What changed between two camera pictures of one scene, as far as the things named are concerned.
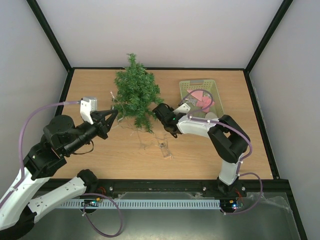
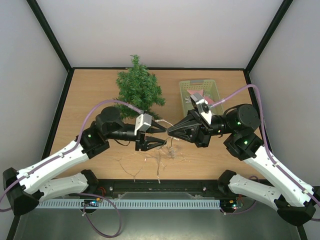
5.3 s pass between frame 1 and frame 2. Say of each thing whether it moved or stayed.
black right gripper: moved
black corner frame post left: stayed
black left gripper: moved
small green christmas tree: stayed
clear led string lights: moved
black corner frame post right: stayed
